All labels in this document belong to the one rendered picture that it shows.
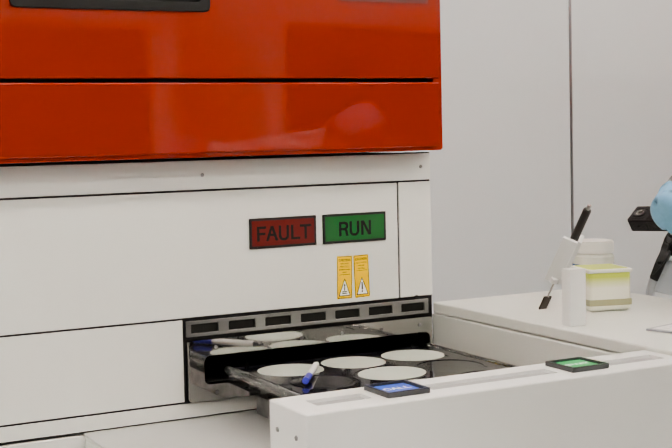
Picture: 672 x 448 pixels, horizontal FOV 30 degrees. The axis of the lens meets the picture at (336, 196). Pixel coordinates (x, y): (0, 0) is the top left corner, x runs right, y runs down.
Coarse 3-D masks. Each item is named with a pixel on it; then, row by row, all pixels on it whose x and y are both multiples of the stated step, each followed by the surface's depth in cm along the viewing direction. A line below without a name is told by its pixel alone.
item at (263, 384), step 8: (232, 368) 190; (232, 376) 190; (240, 376) 187; (248, 376) 184; (256, 384) 181; (264, 384) 179; (272, 384) 178; (272, 392) 177; (280, 392) 174; (288, 392) 173; (296, 392) 172
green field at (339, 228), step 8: (336, 216) 204; (344, 216) 205; (352, 216) 206; (360, 216) 206; (368, 216) 207; (376, 216) 208; (328, 224) 204; (336, 224) 204; (344, 224) 205; (352, 224) 206; (360, 224) 206; (368, 224) 207; (376, 224) 208; (328, 232) 204; (336, 232) 204; (344, 232) 205; (352, 232) 206; (360, 232) 206; (368, 232) 207; (376, 232) 208; (328, 240) 204; (336, 240) 204
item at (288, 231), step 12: (252, 228) 197; (264, 228) 198; (276, 228) 199; (288, 228) 200; (300, 228) 201; (312, 228) 202; (252, 240) 197; (264, 240) 198; (276, 240) 199; (288, 240) 200; (300, 240) 201; (312, 240) 202
